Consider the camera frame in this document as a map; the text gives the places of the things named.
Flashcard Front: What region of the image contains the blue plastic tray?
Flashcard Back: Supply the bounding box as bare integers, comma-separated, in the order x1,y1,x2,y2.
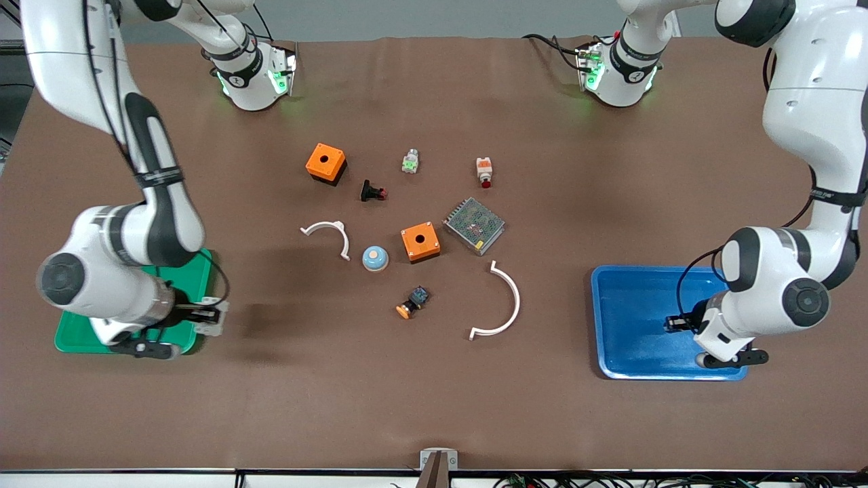
591,266,749,381

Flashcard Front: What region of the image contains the green plastic tray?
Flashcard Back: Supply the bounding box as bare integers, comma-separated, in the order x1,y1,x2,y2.
54,248,213,355

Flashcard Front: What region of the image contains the orange black button box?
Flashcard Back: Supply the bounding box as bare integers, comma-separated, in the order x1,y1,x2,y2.
305,143,348,187
400,222,441,264

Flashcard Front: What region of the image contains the orange blue push button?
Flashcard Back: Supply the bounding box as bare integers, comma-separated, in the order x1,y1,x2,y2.
396,285,431,320

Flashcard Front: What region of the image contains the metal mesh power supply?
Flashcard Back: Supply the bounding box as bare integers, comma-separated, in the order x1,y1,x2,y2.
443,197,506,256

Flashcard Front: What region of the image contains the brown table mat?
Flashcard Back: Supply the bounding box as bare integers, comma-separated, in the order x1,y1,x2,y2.
0,37,868,472

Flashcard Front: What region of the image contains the small white curved bracket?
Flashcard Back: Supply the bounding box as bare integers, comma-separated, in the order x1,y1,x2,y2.
300,221,352,262

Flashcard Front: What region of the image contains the black cable bundle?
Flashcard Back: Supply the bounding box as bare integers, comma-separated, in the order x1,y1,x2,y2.
494,473,868,488

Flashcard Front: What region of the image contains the large white curved bracket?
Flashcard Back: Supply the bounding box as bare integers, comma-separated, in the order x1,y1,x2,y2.
469,260,521,341

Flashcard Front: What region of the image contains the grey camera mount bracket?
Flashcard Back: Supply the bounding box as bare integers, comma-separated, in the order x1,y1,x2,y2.
415,449,459,488

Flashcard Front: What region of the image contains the black right base cable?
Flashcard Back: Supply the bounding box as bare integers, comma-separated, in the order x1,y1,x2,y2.
222,0,275,43

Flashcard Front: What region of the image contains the black base cable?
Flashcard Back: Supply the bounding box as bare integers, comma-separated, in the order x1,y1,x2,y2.
522,33,599,72
222,0,275,43

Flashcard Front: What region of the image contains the black left base cable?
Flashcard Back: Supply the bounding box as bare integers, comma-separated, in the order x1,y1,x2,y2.
522,33,599,72

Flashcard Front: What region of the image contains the aluminium frame profile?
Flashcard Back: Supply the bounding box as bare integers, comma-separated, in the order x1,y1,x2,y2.
0,0,29,59

